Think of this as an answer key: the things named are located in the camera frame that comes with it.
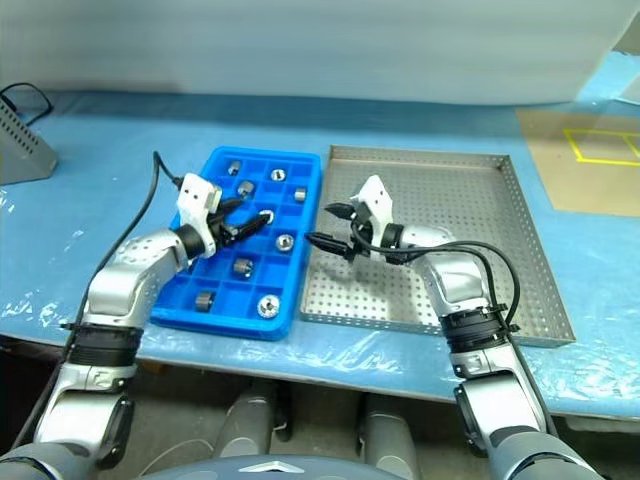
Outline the perforated steel tray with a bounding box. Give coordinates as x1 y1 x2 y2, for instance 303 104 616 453
298 144 576 349

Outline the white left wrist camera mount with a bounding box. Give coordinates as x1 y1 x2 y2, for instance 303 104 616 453
175 172 224 260

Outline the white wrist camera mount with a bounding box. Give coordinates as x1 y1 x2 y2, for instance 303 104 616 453
175 172 224 260
349 174 395 249

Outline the grey rounded cylinder shape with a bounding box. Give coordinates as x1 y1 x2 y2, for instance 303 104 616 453
362 404 419 476
219 387 279 459

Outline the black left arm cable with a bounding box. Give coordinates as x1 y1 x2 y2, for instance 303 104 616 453
9 149 189 451

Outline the blue table cover sheet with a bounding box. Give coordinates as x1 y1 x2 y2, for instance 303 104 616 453
0 49 640 419

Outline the blue plastic compartment tray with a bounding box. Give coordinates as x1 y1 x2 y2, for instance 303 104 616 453
149 145 322 342

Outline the blue-grey rounded shell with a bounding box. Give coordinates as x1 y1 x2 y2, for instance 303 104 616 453
144 452 401 480

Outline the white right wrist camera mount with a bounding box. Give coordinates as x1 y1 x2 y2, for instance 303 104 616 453
349 174 395 249

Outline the large white backdrop board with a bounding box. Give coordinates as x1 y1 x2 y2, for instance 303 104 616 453
0 0 640 106

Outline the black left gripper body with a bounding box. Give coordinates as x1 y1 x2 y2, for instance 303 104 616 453
207 210 237 249

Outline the yellow tape marking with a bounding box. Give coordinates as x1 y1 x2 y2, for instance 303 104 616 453
564 128 640 167

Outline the thin black background cable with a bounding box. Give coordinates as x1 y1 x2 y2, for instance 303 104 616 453
0 82 54 126

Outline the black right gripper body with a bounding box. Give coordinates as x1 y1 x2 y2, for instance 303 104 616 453
346 209 385 264

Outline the brown cardboard sheet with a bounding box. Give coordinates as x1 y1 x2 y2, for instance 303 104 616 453
516 107 640 217

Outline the grey perforated metal stand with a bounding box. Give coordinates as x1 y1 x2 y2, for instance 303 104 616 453
0 97 58 187

